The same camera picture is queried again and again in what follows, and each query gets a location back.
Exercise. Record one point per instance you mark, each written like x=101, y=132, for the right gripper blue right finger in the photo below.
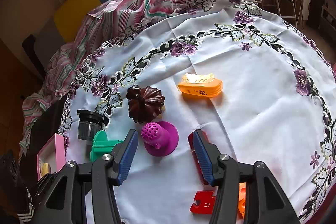
x=207, y=155

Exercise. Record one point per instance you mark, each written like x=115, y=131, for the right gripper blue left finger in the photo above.
x=125, y=156

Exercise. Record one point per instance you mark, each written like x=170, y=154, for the green plastic spool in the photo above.
x=102, y=145

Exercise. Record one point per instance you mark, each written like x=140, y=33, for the magenta perforated cone toy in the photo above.
x=160, y=138

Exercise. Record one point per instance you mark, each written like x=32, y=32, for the orange linked cubes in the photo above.
x=241, y=200

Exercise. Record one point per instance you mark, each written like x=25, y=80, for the red puzzle piece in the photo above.
x=204, y=202

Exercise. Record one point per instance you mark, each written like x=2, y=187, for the black grey jar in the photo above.
x=89, y=124

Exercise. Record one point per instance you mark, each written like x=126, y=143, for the dark brown pumpkin ornament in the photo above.
x=144, y=104

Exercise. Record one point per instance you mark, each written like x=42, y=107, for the orange plastic case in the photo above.
x=200, y=85

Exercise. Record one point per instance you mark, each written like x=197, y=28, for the yellow perforated egg toy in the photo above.
x=45, y=169

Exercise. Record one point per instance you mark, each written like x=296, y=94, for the pink white shallow box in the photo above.
x=53, y=154

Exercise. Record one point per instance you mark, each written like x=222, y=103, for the white floral embroidered tablecloth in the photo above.
x=257, y=86

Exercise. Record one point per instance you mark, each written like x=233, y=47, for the grey yellow blue headboard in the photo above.
x=60, y=29

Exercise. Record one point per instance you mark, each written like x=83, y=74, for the pink striped bed sheet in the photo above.
x=114, y=22

